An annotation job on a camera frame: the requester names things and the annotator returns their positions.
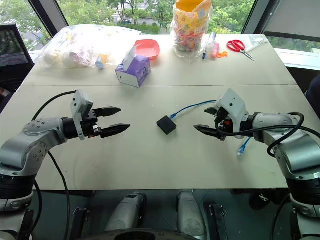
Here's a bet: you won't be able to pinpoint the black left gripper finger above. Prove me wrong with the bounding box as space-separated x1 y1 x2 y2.
93 106 122 119
99 123 131 140

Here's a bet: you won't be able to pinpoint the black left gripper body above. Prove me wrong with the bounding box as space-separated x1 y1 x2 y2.
80 109 103 139

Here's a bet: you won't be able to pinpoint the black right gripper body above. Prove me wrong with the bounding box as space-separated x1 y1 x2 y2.
214 106 236 142

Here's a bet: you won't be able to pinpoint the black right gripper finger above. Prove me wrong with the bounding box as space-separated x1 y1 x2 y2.
203 106 219 118
193 124 221 139

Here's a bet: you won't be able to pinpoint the small black box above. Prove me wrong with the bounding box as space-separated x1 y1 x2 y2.
156 115 178 136

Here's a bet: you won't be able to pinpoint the purple tissue box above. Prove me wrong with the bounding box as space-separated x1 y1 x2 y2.
115 46 152 89

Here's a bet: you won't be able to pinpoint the small blue capped bottle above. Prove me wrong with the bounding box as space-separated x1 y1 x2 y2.
94 52 111 70

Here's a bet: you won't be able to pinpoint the clear bag of white items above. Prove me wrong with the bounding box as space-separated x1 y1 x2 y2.
34 24 142 70

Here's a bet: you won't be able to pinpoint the red plastic bowl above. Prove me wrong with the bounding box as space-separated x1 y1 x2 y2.
132 39 161 61

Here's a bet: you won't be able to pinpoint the clear plastic sleeve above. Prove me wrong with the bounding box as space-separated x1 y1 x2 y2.
243 33 270 53

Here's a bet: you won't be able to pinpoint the silver left robot leg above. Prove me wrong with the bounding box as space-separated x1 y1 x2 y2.
104 191 148 233

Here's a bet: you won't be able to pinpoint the silver robot leg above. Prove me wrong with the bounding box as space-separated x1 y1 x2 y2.
104 191 148 233
176 190 208 237

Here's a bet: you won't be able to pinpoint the clear bag of colourful items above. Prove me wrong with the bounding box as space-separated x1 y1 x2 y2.
171 0 213 60

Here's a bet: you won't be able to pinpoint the silver right robot leg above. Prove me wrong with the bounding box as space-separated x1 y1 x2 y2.
176 190 208 237

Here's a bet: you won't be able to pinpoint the black shoe with white mark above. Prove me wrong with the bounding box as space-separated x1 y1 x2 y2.
249 189 291 211

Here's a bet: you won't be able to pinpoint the black mesh office chair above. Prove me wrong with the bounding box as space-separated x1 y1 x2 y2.
0 24 35 93

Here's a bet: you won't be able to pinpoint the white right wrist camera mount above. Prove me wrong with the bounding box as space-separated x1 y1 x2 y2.
215 88 250 140

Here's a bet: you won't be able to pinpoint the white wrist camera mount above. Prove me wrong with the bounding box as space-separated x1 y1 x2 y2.
69 89 94 141
215 88 250 140

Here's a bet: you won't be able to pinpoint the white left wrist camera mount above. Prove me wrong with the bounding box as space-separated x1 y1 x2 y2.
69 89 94 141

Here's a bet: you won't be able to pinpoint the blue Ethernet cable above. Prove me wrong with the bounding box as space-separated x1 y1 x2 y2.
169 99 253 157

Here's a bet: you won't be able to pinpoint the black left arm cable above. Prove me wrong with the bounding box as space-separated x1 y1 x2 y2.
31 90 77 240

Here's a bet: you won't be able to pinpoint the red handled scissors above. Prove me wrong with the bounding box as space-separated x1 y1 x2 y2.
226 39 256 62

